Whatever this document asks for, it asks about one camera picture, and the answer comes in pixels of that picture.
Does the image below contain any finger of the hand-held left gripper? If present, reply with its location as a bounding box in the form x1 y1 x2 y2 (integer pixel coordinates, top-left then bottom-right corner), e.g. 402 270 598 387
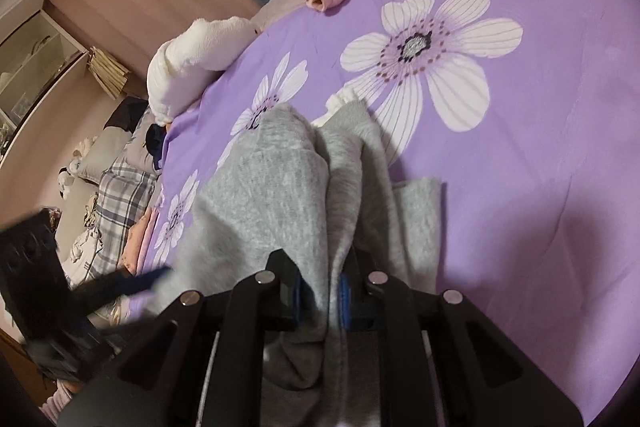
97 264 173 303

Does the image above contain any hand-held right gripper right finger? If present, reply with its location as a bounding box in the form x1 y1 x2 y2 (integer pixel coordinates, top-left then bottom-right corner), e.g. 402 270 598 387
340 249 585 427

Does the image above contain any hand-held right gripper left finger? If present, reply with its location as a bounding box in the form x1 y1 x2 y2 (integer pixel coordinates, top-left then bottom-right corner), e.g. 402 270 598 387
57 249 304 427

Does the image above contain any grey small sweatshirt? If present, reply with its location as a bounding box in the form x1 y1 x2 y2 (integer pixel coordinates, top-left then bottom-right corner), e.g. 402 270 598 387
129 99 445 427

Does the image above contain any peach pink cloth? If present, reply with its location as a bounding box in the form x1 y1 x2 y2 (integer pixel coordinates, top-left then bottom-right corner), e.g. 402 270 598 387
119 209 162 274

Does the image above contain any cream printed pillow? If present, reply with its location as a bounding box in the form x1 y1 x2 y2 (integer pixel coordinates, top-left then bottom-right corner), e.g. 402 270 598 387
52 191 110 289

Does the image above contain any plaid pillow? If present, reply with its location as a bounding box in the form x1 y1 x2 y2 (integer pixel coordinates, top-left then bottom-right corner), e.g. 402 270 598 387
87 154 162 279

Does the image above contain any grey pillow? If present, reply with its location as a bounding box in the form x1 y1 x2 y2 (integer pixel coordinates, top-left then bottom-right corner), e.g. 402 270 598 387
74 127 147 186

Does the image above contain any dark blue clothing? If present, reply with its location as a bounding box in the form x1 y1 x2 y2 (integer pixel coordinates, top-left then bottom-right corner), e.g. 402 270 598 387
144 124 170 172

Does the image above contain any black cloth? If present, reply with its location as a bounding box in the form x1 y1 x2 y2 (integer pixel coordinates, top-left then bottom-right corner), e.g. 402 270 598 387
104 96 152 134

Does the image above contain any stack of papers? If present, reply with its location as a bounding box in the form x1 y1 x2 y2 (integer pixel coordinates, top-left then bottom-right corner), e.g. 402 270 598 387
87 47 132 100

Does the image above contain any glass door cabinet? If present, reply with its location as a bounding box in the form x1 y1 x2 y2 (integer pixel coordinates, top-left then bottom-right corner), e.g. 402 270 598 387
0 0 92 168

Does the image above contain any white fluffy blanket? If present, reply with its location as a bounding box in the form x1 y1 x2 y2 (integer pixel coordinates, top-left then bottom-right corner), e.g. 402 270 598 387
146 16 260 126

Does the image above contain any purple floral bedsheet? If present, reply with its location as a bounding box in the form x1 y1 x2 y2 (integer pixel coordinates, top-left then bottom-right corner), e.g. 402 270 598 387
135 0 640 427

